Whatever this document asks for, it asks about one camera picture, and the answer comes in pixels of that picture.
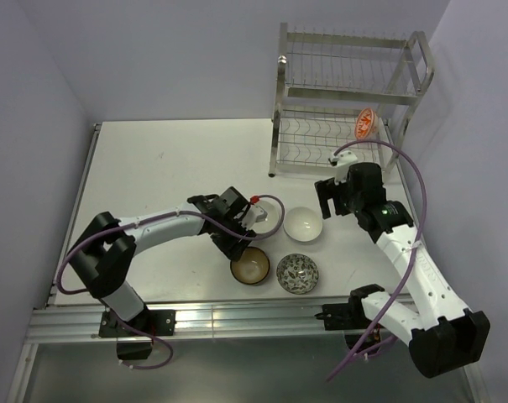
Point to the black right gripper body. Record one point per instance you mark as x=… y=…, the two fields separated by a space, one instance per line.
x=346 y=201

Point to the brown glazed bowl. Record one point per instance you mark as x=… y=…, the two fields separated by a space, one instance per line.
x=252 y=268

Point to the black white floral bowl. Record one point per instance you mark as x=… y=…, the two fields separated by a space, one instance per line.
x=297 y=274

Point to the orange patterned bowl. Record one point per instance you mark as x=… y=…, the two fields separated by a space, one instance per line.
x=366 y=124

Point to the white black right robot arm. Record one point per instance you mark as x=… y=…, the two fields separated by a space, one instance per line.
x=442 y=332

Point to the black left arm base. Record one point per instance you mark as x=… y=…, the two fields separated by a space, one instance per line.
x=137 y=339

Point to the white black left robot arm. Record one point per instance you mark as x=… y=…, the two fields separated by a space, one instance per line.
x=103 y=254

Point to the stainless steel dish rack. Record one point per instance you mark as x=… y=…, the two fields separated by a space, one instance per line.
x=324 y=80

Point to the white bowl left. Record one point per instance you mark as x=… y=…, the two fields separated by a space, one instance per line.
x=272 y=219

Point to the white bowl right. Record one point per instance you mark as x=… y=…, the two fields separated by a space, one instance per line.
x=302 y=224

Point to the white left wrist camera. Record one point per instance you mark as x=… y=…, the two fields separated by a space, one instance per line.
x=253 y=212

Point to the aluminium mounting rail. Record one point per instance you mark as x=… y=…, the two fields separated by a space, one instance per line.
x=211 y=320

